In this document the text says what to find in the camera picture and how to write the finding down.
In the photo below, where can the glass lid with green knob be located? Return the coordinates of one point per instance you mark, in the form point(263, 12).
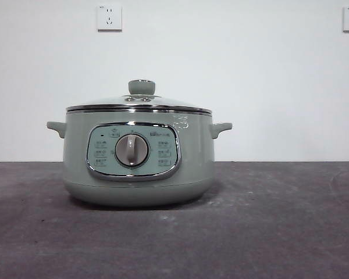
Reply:
point(141, 87)

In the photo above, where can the sage green electric pot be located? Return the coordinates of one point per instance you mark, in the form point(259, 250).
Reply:
point(75, 145)

